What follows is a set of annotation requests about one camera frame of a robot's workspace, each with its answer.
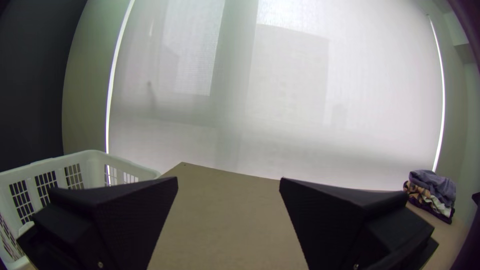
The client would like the pile of folded clothes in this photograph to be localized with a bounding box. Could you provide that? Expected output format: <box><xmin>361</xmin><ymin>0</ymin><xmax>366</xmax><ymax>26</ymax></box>
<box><xmin>403</xmin><ymin>169</ymin><xmax>458</xmax><ymax>225</ymax></box>

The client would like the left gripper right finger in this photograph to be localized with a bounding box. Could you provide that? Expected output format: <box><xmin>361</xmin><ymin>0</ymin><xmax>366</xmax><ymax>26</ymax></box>
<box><xmin>279</xmin><ymin>177</ymin><xmax>440</xmax><ymax>270</ymax></box>

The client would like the white laundry basket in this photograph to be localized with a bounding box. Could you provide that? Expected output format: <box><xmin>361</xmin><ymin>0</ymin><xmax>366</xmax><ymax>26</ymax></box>
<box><xmin>0</xmin><ymin>149</ymin><xmax>162</xmax><ymax>270</ymax></box>

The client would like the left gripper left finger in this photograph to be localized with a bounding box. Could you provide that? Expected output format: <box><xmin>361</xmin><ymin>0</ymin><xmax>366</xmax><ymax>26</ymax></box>
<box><xmin>16</xmin><ymin>176</ymin><xmax>179</xmax><ymax>270</ymax></box>

